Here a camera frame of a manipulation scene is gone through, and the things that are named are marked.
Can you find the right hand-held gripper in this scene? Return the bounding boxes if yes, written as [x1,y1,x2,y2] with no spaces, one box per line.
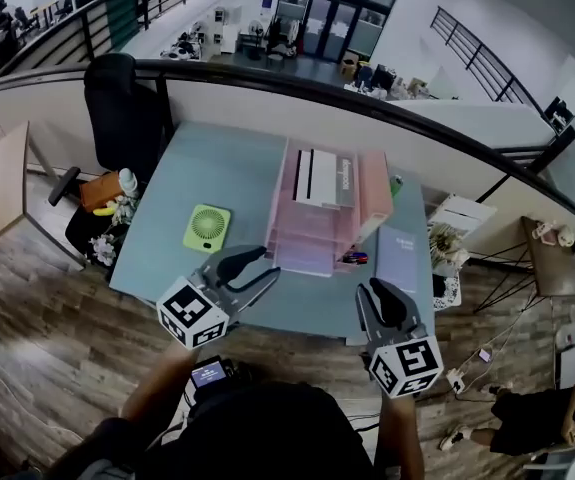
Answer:
[355,277,446,399]

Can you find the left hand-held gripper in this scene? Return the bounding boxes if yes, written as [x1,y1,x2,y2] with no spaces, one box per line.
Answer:
[155,245,282,352]

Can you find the purple notebook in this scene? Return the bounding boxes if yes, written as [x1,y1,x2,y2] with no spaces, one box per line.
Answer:
[274,245,336,278]
[375,224,421,295]

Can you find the pink drawer organiser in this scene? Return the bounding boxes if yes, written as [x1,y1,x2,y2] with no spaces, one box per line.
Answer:
[265,137,371,278]

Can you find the person's left forearm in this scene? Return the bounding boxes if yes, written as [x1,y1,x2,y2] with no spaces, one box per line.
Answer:
[119,345,203,434]

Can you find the person's right forearm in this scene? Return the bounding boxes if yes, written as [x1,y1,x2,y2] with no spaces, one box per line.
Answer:
[375,392,426,480]

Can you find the black white speckled bag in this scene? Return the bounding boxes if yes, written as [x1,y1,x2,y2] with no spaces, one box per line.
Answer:
[432,273,463,310]

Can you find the green portable fan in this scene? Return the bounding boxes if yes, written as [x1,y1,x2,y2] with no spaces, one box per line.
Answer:
[182,203,232,254]

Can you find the dried flowers bunch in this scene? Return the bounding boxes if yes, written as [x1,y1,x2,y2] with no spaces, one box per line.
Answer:
[429,222,471,269]

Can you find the white power strip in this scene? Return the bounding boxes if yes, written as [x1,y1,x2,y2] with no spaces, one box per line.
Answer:
[446,367,467,395]

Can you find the small black screen device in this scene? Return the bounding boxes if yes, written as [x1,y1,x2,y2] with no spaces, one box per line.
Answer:
[189,355,238,392]

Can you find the pink file box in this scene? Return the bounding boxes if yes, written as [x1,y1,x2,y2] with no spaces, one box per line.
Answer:
[356,150,396,244]

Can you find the white grey book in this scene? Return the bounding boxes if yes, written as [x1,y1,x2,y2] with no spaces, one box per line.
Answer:
[292,148,356,208]

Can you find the white side shelf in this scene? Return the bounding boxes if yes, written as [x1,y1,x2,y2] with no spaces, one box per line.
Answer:
[426,193,498,312]

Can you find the white artificial flowers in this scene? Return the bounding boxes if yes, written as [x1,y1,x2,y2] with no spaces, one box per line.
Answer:
[89,195,141,267]

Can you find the white bottle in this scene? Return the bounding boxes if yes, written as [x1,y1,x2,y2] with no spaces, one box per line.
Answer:
[118,167,140,197]

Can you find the person's black-clothed torso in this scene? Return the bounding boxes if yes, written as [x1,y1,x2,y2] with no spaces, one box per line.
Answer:
[46,382,376,480]

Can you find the small wooden side table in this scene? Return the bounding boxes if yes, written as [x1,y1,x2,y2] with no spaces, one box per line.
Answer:
[471,216,575,314]

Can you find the orange brown box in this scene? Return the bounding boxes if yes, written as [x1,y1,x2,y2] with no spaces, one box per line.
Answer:
[79,171,123,213]

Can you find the white figurine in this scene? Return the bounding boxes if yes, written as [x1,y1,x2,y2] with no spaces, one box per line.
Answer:
[531,221,558,244]

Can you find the black office chair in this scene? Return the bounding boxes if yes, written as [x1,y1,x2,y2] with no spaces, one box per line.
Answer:
[48,52,168,269]

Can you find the black metal railing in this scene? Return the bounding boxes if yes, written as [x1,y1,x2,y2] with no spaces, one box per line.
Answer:
[429,6,575,134]
[0,0,246,77]

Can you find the black framed glass door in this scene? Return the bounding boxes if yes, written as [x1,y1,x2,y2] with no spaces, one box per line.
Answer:
[271,0,411,64]

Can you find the white cable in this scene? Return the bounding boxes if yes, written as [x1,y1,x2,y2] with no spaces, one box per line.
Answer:
[459,297,538,384]

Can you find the white partition with black rail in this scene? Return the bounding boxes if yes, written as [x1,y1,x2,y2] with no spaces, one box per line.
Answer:
[0,57,575,269]

